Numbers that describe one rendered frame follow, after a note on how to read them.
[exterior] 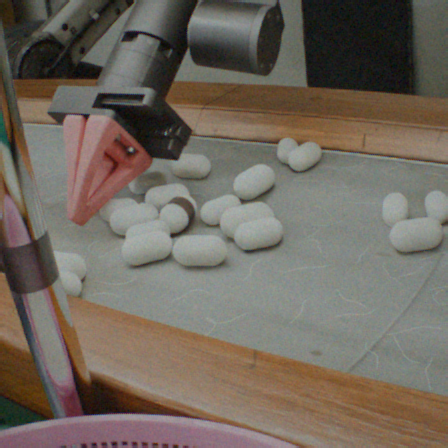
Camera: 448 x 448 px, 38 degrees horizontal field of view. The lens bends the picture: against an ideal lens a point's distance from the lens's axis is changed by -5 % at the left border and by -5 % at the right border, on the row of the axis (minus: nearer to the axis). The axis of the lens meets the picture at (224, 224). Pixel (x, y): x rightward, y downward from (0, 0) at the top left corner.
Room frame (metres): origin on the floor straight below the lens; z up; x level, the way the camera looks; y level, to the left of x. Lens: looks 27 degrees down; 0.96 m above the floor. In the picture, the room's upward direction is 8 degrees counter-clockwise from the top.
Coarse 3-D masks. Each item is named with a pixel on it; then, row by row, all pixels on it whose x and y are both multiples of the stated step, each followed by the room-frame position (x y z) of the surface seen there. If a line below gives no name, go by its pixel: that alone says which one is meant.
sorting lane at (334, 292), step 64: (64, 192) 0.55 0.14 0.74; (128, 192) 0.53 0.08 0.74; (192, 192) 0.51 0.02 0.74; (320, 192) 0.48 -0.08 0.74; (384, 192) 0.46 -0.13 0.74; (256, 256) 0.39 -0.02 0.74; (320, 256) 0.38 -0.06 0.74; (384, 256) 0.37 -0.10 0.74; (192, 320) 0.33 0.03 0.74; (256, 320) 0.32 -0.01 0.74; (320, 320) 0.31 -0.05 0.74; (384, 320) 0.30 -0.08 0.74
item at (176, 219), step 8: (192, 200) 0.46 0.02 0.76; (168, 208) 0.44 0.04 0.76; (176, 208) 0.44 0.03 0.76; (160, 216) 0.44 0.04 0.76; (168, 216) 0.44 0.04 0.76; (176, 216) 0.44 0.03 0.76; (184, 216) 0.44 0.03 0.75; (168, 224) 0.44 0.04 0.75; (176, 224) 0.44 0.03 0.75; (184, 224) 0.44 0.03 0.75; (176, 232) 0.44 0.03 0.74
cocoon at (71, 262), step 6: (54, 252) 0.40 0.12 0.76; (60, 252) 0.40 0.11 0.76; (60, 258) 0.39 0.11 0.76; (66, 258) 0.39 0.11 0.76; (72, 258) 0.39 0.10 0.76; (78, 258) 0.39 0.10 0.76; (60, 264) 0.39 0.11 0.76; (66, 264) 0.39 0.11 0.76; (72, 264) 0.39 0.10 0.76; (78, 264) 0.39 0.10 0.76; (84, 264) 0.39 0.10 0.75; (66, 270) 0.38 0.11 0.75; (72, 270) 0.38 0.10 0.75; (78, 270) 0.38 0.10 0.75; (84, 270) 0.39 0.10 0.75; (78, 276) 0.38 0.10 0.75
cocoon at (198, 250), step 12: (180, 240) 0.39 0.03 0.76; (192, 240) 0.39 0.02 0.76; (204, 240) 0.39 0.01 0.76; (216, 240) 0.39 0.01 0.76; (180, 252) 0.39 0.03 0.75; (192, 252) 0.39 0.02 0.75; (204, 252) 0.38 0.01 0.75; (216, 252) 0.38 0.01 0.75; (192, 264) 0.39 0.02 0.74; (204, 264) 0.38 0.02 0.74; (216, 264) 0.38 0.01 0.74
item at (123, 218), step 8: (120, 208) 0.45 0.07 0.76; (128, 208) 0.45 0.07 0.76; (136, 208) 0.45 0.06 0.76; (144, 208) 0.45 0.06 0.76; (152, 208) 0.45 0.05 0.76; (112, 216) 0.45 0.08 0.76; (120, 216) 0.45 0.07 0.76; (128, 216) 0.45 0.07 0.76; (136, 216) 0.45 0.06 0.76; (144, 216) 0.45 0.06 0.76; (152, 216) 0.45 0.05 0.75; (112, 224) 0.45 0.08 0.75; (120, 224) 0.44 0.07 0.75; (128, 224) 0.44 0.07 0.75; (136, 224) 0.45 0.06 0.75; (120, 232) 0.45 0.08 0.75
